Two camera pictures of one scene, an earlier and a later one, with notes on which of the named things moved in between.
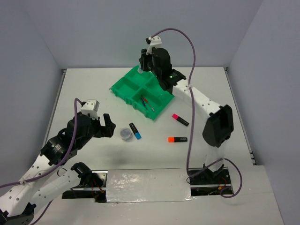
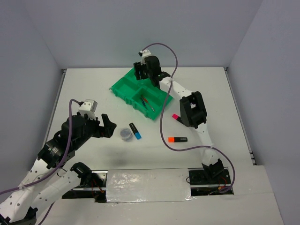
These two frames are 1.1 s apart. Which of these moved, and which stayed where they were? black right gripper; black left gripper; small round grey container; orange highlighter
Moved: black right gripper
Stayed: black left gripper; small round grey container; orange highlighter
